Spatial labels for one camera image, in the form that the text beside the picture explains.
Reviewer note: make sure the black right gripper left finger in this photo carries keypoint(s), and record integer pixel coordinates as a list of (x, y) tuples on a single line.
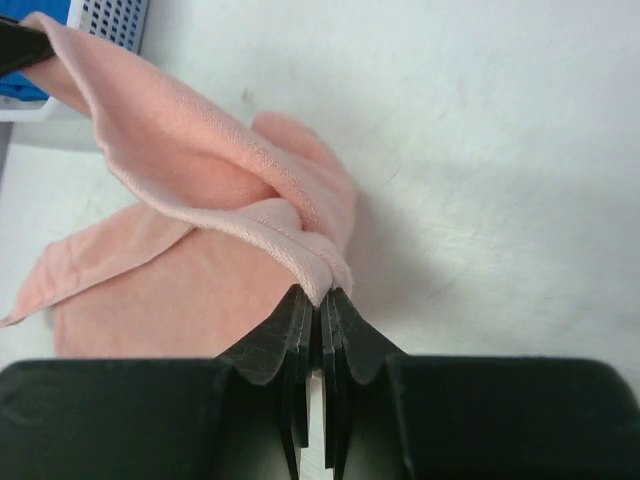
[(265, 419)]

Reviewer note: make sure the white left plastic basket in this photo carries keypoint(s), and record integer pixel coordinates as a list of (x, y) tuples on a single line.
[(120, 22)]

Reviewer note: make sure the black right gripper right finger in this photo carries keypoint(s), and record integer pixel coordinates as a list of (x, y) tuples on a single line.
[(361, 439)]

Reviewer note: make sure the pink towel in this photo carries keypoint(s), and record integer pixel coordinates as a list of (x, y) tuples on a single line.
[(227, 216)]

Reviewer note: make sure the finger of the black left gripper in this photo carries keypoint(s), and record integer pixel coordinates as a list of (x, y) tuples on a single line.
[(21, 46)]

